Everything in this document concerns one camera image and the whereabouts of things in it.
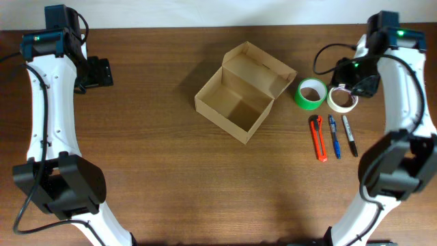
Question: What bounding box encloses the beige masking tape roll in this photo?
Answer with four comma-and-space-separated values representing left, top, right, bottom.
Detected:
326, 84, 358, 113

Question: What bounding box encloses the green tape roll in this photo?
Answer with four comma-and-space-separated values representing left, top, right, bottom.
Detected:
294, 78, 328, 111

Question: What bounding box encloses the orange utility knife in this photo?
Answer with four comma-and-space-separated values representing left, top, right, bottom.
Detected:
309, 115, 328, 162

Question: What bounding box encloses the brown cardboard box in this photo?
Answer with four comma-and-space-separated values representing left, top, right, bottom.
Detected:
195, 42, 297, 144

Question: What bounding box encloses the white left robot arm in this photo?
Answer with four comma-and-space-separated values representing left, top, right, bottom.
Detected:
13, 5, 136, 245

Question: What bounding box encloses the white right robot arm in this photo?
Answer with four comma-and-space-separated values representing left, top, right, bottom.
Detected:
323, 11, 436, 245

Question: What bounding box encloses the black permanent marker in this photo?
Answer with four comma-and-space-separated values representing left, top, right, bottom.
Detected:
342, 115, 358, 157

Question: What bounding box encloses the blue pen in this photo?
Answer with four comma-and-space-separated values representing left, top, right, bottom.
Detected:
328, 115, 341, 159

